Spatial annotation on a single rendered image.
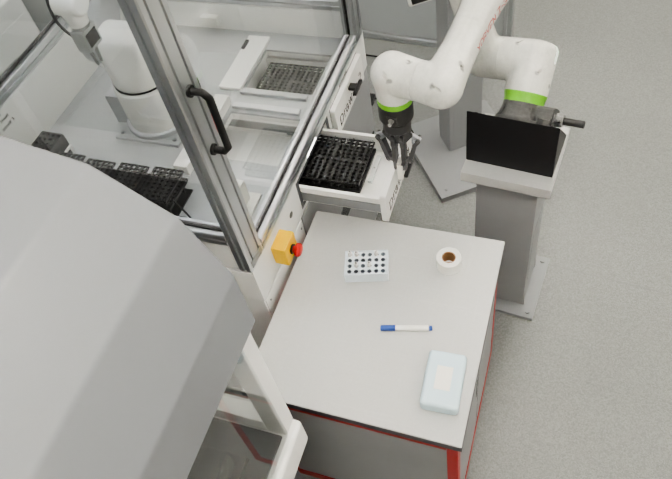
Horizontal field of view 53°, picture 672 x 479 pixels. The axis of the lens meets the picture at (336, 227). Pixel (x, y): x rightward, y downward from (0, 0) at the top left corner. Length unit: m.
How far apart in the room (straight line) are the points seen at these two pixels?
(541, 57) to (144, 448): 1.57
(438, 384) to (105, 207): 1.01
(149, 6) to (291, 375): 1.00
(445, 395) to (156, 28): 1.05
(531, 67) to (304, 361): 1.07
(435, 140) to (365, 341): 1.63
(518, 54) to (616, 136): 1.37
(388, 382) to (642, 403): 1.15
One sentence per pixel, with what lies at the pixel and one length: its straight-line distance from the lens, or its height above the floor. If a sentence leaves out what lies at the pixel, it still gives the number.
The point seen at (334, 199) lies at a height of 0.87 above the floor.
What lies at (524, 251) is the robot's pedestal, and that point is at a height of 0.37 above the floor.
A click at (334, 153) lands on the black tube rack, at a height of 0.90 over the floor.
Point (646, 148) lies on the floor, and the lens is 3.37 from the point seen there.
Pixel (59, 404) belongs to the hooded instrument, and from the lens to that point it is 0.90.
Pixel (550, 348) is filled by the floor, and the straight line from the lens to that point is 2.69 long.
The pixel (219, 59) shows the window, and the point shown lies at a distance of 1.52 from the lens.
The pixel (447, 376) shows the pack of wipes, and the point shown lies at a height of 0.81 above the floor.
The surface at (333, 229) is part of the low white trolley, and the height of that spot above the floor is 0.76.
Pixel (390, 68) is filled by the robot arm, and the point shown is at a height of 1.32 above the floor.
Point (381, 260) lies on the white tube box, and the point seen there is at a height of 0.79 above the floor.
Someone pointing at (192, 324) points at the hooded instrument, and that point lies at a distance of 1.02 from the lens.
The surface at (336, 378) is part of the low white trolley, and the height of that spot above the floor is 0.76.
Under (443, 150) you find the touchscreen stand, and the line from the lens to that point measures 3.22.
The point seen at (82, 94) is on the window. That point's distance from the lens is 1.52.
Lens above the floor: 2.36
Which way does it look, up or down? 51 degrees down
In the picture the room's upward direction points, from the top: 13 degrees counter-clockwise
